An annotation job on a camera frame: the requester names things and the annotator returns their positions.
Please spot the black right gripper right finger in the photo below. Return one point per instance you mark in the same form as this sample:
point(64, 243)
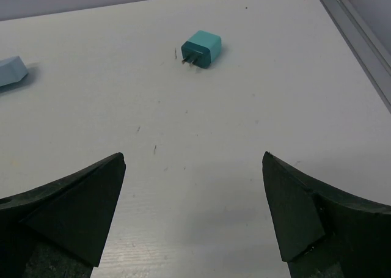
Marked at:
point(323, 231)

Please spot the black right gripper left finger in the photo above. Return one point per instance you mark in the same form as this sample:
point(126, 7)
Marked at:
point(60, 229)

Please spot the teal charger plug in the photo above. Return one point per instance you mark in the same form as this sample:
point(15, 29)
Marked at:
point(201, 49)

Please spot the light blue power strip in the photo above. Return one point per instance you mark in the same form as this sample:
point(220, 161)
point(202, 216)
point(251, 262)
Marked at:
point(12, 70)

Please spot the aluminium side rail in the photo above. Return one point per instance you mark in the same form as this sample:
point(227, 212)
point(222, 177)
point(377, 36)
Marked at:
point(367, 49)

